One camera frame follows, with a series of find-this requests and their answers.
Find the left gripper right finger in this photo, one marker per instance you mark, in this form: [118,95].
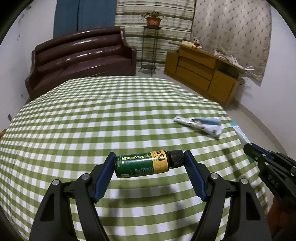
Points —
[246,218]

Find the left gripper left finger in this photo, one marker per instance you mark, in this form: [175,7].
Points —
[53,220]

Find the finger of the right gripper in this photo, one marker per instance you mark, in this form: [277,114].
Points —
[259,152]
[261,162]

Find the white teal tube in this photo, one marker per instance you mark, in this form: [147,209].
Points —
[241,135]

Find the green medicine bottle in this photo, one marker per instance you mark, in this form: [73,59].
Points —
[150,163]

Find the crumpled floral paper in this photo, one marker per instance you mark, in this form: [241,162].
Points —
[212,130]

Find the wooden TV cabinet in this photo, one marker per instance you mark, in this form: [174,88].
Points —
[208,75]

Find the green checkered tablecloth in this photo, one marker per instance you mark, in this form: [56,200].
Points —
[71,129]

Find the beige patterned curtain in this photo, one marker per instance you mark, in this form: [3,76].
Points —
[240,29]

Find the Mickey Mouse toy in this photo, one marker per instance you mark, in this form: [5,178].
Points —
[197,44]

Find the beige tissue box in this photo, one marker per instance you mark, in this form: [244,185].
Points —
[187,43]

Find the dark brown leather sofa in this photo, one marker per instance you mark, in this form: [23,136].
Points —
[96,52]

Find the potted plant terracotta pot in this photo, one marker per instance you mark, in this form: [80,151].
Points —
[153,18]

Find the blue curtain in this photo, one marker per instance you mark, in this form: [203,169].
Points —
[79,15]

